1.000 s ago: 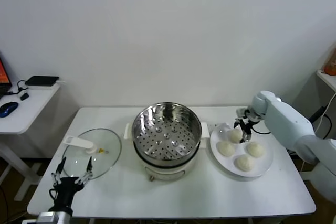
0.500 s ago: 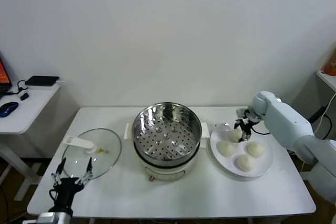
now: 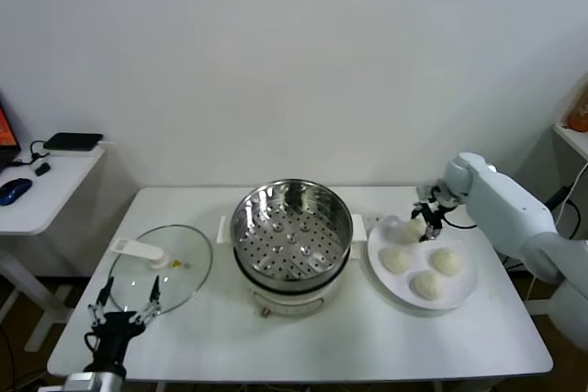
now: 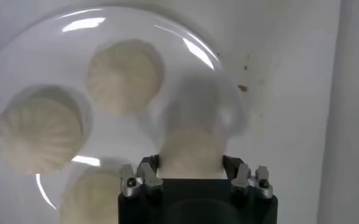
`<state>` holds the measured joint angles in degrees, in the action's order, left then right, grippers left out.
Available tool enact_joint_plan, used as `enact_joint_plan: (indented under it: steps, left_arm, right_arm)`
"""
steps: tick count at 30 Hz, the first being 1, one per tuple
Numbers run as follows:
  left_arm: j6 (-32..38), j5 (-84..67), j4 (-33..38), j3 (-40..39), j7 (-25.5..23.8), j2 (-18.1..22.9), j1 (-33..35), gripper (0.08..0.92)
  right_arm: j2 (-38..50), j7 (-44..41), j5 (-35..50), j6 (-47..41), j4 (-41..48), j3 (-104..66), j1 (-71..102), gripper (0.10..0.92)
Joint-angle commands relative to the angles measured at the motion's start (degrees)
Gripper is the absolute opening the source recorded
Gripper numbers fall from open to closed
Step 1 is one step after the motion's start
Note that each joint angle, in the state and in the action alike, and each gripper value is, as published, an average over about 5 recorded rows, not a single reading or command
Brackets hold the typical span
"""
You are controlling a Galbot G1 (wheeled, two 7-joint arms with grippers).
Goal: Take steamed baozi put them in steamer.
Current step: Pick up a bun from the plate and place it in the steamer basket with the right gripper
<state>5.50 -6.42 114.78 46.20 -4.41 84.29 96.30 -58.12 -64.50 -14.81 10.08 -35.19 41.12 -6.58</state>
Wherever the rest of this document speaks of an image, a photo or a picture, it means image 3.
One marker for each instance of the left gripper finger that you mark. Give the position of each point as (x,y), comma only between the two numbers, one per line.
(103,302)
(154,302)

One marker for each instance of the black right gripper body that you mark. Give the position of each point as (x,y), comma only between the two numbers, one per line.
(436,197)

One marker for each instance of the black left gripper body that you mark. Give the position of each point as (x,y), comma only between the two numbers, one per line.
(112,337)

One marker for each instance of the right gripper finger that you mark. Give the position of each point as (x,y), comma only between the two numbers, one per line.
(433,227)
(417,212)

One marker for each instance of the white steamed baozi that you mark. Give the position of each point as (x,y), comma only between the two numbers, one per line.
(414,230)
(445,261)
(395,260)
(428,284)

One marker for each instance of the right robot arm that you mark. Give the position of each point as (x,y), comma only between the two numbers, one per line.
(505,208)

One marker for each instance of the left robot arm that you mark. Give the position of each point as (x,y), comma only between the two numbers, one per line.
(112,382)

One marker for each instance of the stainless steel steamer basket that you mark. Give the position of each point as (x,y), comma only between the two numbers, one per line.
(291,227)

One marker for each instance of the white round plate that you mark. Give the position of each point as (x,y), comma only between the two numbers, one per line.
(390,286)

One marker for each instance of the white side desk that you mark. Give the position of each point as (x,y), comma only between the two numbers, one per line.
(55,190)

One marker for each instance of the white electric pot base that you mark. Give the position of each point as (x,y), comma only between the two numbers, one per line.
(287,298)

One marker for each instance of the blue computer mouse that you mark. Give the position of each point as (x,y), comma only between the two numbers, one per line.
(14,190)

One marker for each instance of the small black adapter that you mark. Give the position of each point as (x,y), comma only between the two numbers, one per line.
(42,170)

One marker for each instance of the white desk with foot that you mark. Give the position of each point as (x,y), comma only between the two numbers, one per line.
(574,137)

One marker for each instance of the black flat hard drive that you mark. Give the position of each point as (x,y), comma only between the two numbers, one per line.
(73,141)

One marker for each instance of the black laptop with red screen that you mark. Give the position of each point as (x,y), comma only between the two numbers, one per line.
(7,130)

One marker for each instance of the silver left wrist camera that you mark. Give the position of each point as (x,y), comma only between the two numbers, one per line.
(82,383)

